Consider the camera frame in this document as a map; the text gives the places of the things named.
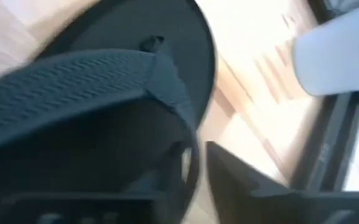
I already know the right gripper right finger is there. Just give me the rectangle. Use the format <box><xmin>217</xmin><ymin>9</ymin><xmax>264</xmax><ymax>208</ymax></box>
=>
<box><xmin>205</xmin><ymin>141</ymin><xmax>292</xmax><ymax>224</ymax></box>

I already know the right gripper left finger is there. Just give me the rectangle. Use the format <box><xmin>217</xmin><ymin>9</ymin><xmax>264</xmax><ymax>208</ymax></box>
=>
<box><xmin>129</xmin><ymin>141</ymin><xmax>188</xmax><ymax>195</ymax></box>

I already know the black flip-flop with label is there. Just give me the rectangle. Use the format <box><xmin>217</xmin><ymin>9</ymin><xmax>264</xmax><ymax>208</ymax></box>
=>
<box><xmin>0</xmin><ymin>0</ymin><xmax>219</xmax><ymax>224</ymax></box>

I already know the white cup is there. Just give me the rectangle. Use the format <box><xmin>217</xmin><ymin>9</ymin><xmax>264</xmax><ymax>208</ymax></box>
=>
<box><xmin>292</xmin><ymin>3</ymin><xmax>359</xmax><ymax>97</ymax></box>

